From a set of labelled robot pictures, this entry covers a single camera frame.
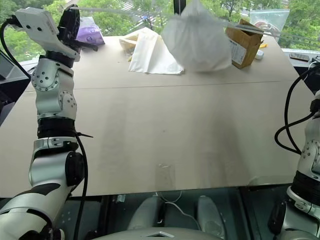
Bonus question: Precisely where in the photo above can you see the thin white cable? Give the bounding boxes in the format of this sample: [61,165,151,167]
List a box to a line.
[301,61,319,81]

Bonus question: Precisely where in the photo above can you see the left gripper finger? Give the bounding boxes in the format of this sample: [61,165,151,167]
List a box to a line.
[60,4,81,31]
[74,41,99,53]

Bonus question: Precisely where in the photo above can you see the black window mullion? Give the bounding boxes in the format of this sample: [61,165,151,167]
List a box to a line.
[172,0,187,16]

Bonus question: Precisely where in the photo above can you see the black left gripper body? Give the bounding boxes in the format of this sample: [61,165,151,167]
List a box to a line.
[57,26,82,51]

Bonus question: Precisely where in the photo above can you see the purple tissue pack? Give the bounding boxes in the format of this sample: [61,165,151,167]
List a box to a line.
[75,16,105,46]

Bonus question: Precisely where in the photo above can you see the clear zip plastic bag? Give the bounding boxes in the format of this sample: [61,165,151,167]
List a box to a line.
[249,9,291,41]

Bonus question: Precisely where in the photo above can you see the smartphone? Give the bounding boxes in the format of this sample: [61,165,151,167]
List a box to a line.
[289,52,310,62]

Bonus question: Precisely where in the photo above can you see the black equipment block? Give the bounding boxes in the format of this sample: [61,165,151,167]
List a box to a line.
[0,87,24,126]

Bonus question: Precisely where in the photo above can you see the open cardboard box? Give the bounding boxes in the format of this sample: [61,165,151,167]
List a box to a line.
[225,18,265,70]

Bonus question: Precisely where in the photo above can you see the black monitor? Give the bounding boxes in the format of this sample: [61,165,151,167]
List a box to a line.
[0,49,32,88]

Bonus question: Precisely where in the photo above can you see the white drawstring bag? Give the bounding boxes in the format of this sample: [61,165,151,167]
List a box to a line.
[68,0,265,73]

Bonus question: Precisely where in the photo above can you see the white cable under table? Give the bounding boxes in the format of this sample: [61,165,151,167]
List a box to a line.
[154,191,201,230]

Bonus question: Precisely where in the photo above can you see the grey robot torso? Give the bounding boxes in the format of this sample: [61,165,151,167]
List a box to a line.
[91,227,223,240]

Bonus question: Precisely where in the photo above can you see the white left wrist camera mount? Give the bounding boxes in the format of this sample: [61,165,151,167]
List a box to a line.
[11,6,81,63]

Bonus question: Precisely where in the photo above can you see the flat white bags stack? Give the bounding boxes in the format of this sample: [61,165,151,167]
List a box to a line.
[128,29,186,75]

